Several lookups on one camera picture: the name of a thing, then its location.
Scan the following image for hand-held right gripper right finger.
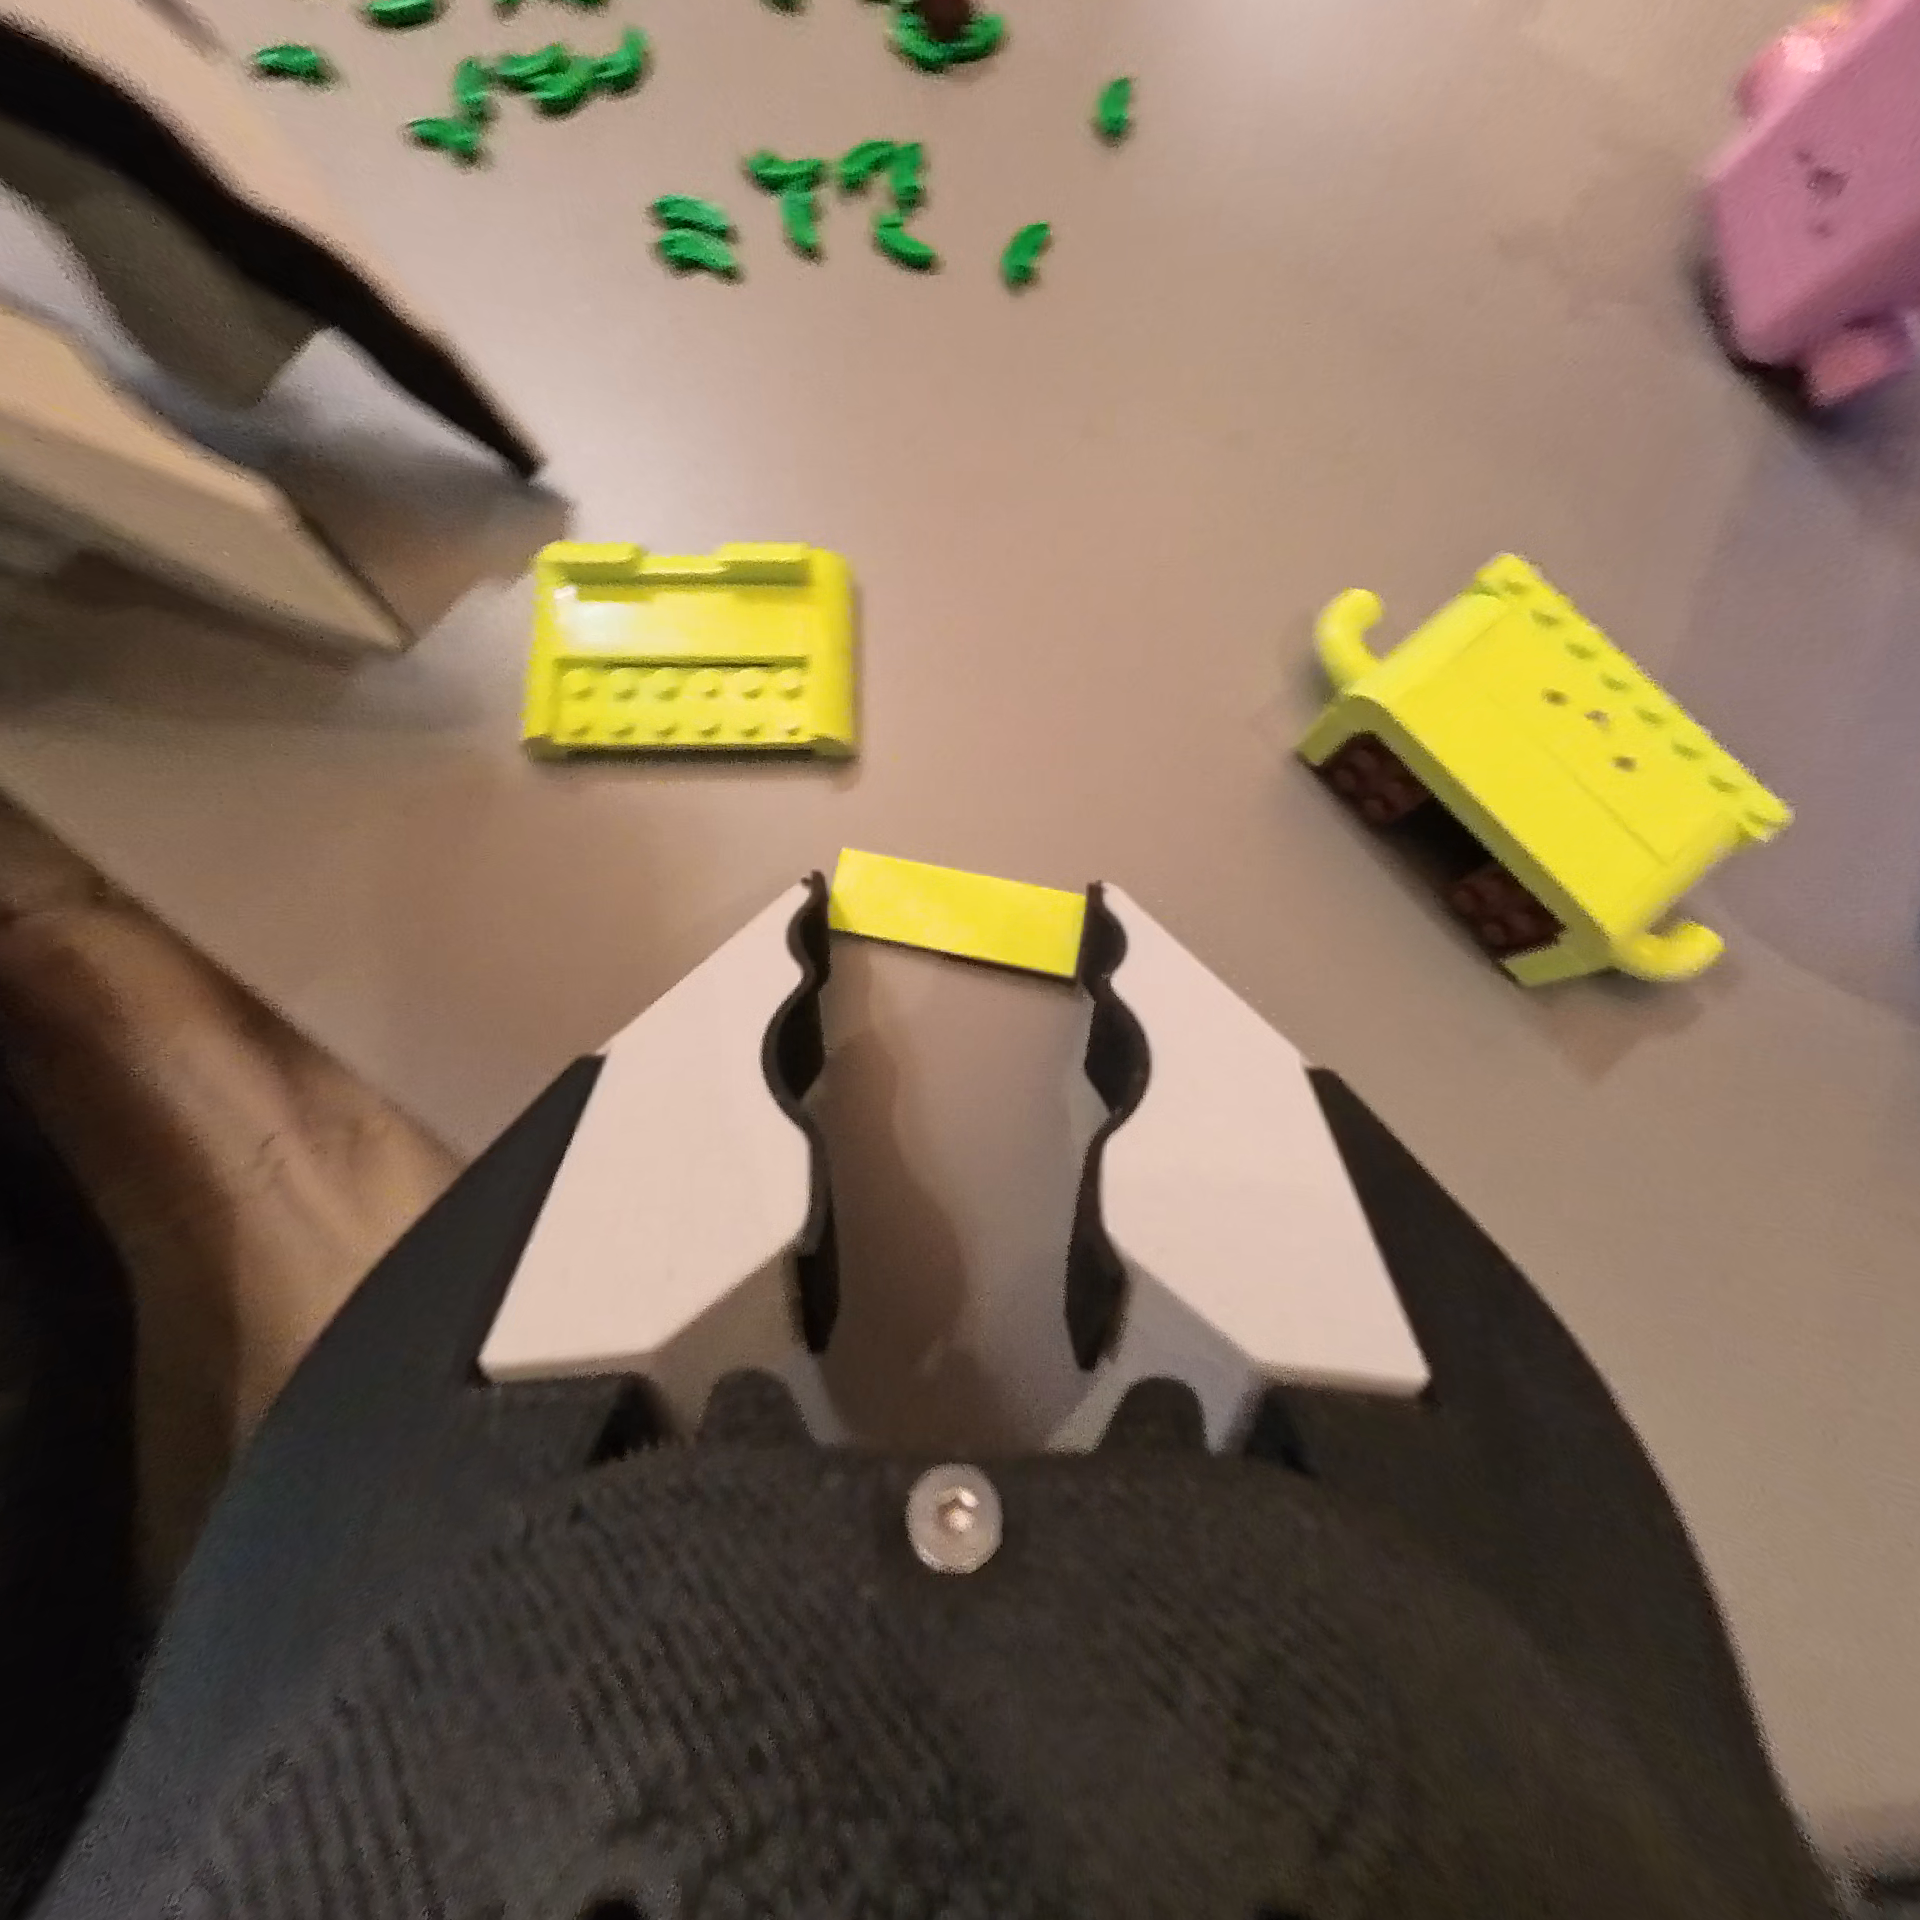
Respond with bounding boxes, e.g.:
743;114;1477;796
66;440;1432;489
1069;878;1432;1453

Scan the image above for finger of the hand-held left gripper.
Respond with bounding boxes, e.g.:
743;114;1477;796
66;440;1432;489
0;0;546;483
0;303;416;659

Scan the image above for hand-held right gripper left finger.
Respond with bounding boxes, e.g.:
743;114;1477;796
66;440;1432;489
477;871;841;1423

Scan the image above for medium lime smooth tile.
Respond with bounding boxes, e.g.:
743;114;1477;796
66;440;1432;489
833;849;1091;988

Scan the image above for long lime curved brick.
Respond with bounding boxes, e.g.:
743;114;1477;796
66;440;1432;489
519;589;571;768
815;572;867;768

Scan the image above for lime two-by-four studded plate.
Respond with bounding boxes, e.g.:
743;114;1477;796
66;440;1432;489
558;663;826;750

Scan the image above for large lime smooth tile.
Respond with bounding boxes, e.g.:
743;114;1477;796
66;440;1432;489
558;584;833;663

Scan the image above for beige seat cushion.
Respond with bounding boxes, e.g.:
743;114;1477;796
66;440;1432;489
0;796;457;1504

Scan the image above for large lime brick assembly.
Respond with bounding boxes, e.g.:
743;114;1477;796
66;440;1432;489
1294;555;1793;988

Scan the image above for scattered green leaf pieces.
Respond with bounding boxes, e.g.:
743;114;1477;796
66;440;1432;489
244;0;1137;291

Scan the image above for person's dark clothing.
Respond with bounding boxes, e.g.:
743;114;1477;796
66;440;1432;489
0;1050;151;1920

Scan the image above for pink toy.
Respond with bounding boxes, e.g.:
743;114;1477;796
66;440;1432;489
1702;0;1920;408

